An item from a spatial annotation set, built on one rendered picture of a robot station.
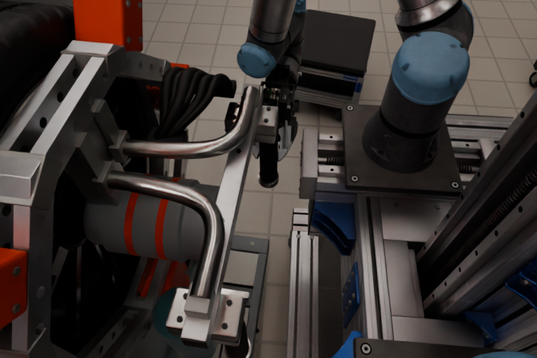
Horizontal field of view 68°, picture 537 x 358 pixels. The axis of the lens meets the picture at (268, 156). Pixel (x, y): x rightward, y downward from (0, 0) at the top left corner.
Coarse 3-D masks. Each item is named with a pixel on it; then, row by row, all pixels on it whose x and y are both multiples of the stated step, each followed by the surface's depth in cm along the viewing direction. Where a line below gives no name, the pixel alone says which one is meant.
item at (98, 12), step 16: (80, 0) 56; (96, 0) 55; (112, 0) 55; (128, 0) 56; (80, 16) 56; (96, 16) 56; (112, 16) 56; (128, 16) 57; (80, 32) 57; (96, 32) 57; (112, 32) 56; (128, 32) 58; (128, 48) 58
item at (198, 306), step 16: (80, 144) 48; (96, 160) 52; (96, 176) 53; (112, 176) 54; (128, 176) 54; (144, 176) 54; (112, 192) 56; (144, 192) 53; (160, 192) 53; (176, 192) 52; (192, 192) 52; (192, 208) 52; (208, 208) 51; (208, 224) 50; (224, 224) 51; (208, 240) 48; (224, 240) 49; (208, 256) 47; (208, 272) 46; (192, 288) 45; (208, 288) 45; (192, 304) 44; (208, 304) 44
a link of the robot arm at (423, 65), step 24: (408, 48) 65; (432, 48) 65; (456, 48) 65; (408, 72) 64; (432, 72) 62; (456, 72) 62; (384, 96) 72; (408, 96) 65; (432, 96) 64; (408, 120) 69; (432, 120) 68
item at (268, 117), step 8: (232, 104) 71; (232, 112) 70; (264, 112) 70; (272, 112) 70; (232, 120) 68; (264, 120) 68; (272, 120) 68; (264, 128) 68; (272, 128) 68; (256, 136) 70; (264, 136) 70; (272, 136) 70
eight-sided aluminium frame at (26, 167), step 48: (96, 48) 53; (48, 96) 48; (96, 96) 51; (144, 96) 79; (0, 144) 43; (48, 144) 43; (0, 192) 41; (48, 192) 43; (0, 240) 43; (48, 240) 45; (48, 288) 46; (0, 336) 45; (48, 336) 46; (96, 336) 71
